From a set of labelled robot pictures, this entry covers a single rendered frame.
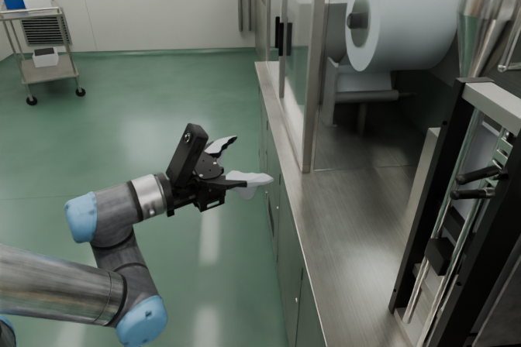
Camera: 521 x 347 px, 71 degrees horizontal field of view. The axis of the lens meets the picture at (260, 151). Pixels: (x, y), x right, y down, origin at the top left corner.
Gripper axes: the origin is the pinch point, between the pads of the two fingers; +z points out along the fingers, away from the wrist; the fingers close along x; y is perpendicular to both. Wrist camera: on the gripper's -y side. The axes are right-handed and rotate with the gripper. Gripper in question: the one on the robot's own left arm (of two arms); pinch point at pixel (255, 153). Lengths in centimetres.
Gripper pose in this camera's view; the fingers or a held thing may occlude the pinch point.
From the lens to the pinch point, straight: 74.1
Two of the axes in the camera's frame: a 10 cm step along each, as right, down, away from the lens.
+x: 5.2, 5.6, -6.4
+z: 8.5, -2.8, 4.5
